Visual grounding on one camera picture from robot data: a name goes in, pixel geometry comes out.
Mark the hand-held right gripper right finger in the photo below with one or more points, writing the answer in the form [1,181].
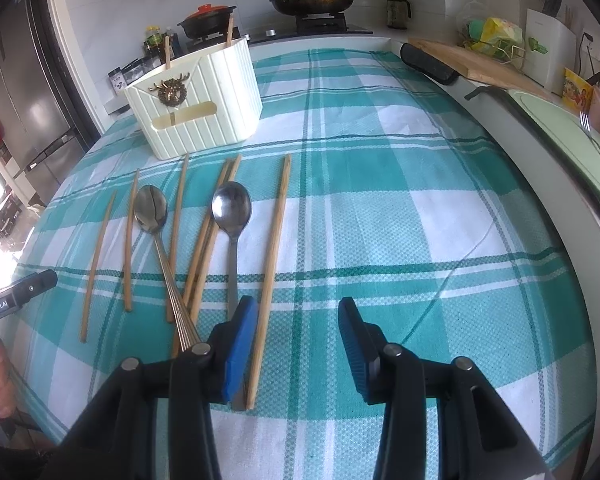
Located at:
[355,350]

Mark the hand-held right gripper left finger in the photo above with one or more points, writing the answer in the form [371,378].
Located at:
[240,350]

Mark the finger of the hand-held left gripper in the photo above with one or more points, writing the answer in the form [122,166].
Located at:
[35,285]

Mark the cream ribbed utensil holder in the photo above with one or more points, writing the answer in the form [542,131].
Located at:
[200,105]

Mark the teal plaid tablecloth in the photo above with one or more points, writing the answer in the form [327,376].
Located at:
[390,210]

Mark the steel refrigerator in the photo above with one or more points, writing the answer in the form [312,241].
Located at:
[30,100]

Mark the sauce bottles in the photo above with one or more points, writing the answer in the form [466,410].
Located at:
[156,42]

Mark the black padded case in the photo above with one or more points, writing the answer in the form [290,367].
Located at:
[427,62]

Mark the light green cutting board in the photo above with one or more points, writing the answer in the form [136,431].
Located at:
[565,140]

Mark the wooden cutting board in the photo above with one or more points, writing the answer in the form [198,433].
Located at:
[480,67]

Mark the black pot with orange lid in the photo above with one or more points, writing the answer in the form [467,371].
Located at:
[207,21]

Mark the steel fork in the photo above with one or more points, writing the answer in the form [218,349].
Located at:
[586,122]

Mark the black gas stove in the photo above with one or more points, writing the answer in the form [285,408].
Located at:
[325,25]

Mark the dark kettle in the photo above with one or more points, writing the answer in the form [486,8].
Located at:
[397,11]

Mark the yellow snack packet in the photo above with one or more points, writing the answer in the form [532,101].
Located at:
[577,89]

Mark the yellow green plastic bag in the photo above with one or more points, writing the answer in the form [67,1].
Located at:
[500,35]

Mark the white countertop box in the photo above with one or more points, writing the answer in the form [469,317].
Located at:
[552,55]

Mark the wall power outlet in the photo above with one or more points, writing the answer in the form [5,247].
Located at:
[591,45]

